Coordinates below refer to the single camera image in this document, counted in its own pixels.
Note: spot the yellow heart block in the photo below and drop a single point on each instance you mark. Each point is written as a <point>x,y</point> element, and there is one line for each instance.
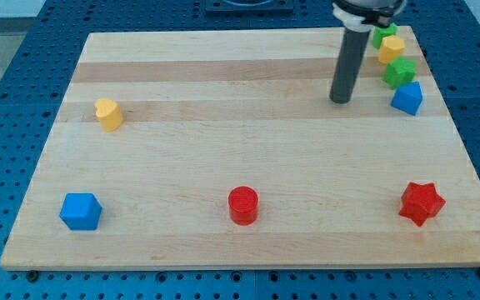
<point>109,114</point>

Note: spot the red cylinder block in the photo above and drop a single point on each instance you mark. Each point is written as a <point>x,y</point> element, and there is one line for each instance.
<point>243,205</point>

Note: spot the yellow hexagon block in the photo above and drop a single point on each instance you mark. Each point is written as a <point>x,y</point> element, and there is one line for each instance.
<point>391,48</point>

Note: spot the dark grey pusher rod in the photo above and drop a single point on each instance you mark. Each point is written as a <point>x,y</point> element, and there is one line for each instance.
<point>348,65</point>

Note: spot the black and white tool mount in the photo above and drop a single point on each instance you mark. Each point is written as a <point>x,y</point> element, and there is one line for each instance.
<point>363,15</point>

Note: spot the blue cube block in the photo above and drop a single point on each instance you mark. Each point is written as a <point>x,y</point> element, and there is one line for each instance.
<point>81,211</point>

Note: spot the green block at back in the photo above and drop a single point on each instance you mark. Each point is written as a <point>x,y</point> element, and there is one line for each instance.
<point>380,33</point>

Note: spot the blue pentagon block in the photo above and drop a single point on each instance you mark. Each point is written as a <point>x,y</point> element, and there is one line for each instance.
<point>408,98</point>

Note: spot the dark blue base plate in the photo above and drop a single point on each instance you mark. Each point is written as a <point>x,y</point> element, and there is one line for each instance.
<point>249,7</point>

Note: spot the red star block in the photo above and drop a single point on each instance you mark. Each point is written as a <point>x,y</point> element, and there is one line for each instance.
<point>421,202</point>

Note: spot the wooden board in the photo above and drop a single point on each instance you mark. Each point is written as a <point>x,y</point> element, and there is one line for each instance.
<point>208,111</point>

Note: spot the green star block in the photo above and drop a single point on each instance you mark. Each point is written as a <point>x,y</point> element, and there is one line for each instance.
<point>399,72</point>

